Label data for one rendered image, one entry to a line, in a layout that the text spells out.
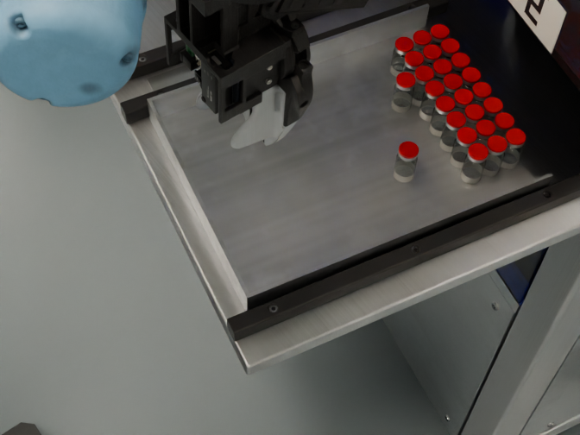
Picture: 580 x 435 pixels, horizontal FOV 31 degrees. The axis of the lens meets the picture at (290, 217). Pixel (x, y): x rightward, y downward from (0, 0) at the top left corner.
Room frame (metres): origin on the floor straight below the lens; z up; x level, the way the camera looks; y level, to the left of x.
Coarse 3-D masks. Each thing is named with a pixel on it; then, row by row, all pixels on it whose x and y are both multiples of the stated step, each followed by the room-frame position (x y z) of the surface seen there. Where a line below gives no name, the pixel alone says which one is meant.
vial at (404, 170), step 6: (396, 156) 0.62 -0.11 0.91; (396, 162) 0.62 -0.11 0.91; (402, 162) 0.61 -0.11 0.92; (408, 162) 0.61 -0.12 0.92; (414, 162) 0.61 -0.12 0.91; (396, 168) 0.62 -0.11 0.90; (402, 168) 0.61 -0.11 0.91; (408, 168) 0.61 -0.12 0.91; (414, 168) 0.62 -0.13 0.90; (396, 174) 0.61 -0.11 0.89; (402, 174) 0.61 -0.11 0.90; (408, 174) 0.61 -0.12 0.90; (402, 180) 0.61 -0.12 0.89; (408, 180) 0.61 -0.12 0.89
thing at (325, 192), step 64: (320, 64) 0.77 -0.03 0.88; (384, 64) 0.77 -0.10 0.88; (192, 128) 0.67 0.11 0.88; (320, 128) 0.68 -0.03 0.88; (384, 128) 0.68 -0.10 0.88; (192, 192) 0.57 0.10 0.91; (256, 192) 0.59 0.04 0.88; (320, 192) 0.59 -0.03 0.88; (384, 192) 0.60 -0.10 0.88; (448, 192) 0.60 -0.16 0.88; (512, 192) 0.58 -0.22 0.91; (256, 256) 0.51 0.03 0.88; (320, 256) 0.52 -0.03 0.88
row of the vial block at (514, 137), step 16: (432, 32) 0.78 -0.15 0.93; (448, 32) 0.78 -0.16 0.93; (448, 48) 0.76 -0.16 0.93; (464, 64) 0.74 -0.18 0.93; (464, 80) 0.72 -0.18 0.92; (480, 96) 0.70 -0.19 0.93; (496, 112) 0.68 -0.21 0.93; (496, 128) 0.66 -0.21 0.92; (512, 144) 0.64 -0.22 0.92; (512, 160) 0.63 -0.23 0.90
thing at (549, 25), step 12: (516, 0) 0.76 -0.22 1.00; (552, 0) 0.72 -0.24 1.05; (552, 12) 0.72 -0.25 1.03; (564, 12) 0.70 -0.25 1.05; (528, 24) 0.74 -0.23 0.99; (540, 24) 0.73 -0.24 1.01; (552, 24) 0.71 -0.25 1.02; (540, 36) 0.72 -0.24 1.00; (552, 36) 0.71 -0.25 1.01; (552, 48) 0.70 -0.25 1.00
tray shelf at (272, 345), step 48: (384, 0) 0.87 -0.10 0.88; (480, 0) 0.88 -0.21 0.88; (144, 48) 0.78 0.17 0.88; (480, 48) 0.80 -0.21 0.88; (528, 48) 0.81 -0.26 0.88; (528, 96) 0.74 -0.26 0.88; (576, 96) 0.74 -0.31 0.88; (144, 144) 0.65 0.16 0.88; (528, 144) 0.67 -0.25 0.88; (576, 144) 0.67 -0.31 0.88; (192, 240) 0.53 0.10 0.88; (480, 240) 0.55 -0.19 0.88; (528, 240) 0.55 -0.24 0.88; (384, 288) 0.49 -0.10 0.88; (432, 288) 0.49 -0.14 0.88; (288, 336) 0.43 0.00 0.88; (336, 336) 0.44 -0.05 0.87
